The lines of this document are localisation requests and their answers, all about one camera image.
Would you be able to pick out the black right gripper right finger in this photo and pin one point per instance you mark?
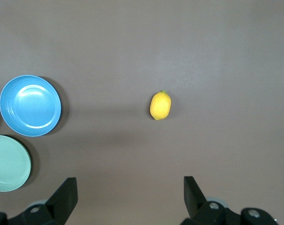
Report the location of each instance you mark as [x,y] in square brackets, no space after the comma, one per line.
[195,201]

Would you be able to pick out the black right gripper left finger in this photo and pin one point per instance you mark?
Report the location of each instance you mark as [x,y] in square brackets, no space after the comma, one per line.
[62,201]

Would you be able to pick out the yellow lemon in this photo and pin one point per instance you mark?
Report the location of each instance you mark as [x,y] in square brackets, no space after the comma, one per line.
[160,106]

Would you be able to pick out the light green plate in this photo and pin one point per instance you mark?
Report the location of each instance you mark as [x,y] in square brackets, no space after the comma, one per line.
[8,164]

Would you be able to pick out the blue plate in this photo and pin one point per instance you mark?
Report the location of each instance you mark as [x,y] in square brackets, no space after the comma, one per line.
[30,105]

